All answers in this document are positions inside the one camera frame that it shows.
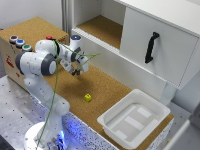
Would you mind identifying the red button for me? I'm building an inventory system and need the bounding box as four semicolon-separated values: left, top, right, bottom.
9;34;19;44

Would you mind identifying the pink block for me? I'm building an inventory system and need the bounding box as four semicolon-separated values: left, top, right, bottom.
45;34;54;41

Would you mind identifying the white cabinet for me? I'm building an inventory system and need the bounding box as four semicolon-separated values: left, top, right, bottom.
70;0;200;108

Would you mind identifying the white plastic box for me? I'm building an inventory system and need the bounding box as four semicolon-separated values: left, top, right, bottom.
96;88;172;150

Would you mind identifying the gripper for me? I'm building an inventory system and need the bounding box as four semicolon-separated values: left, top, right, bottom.
61;58;79;76

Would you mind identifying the green button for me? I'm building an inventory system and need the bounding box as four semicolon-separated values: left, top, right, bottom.
21;43;33;53

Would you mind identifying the green cable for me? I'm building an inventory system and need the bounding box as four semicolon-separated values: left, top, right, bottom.
34;39;102;150

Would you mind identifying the white sliding door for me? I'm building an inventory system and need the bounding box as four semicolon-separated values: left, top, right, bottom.
119;6;200;90

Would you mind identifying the yellow block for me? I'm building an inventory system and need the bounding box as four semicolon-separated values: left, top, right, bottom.
84;93;93;102

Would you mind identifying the blue button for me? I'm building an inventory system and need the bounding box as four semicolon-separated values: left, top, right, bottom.
15;38;26;48

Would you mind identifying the black door handle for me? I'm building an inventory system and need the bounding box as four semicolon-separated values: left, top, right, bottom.
144;31;161;65

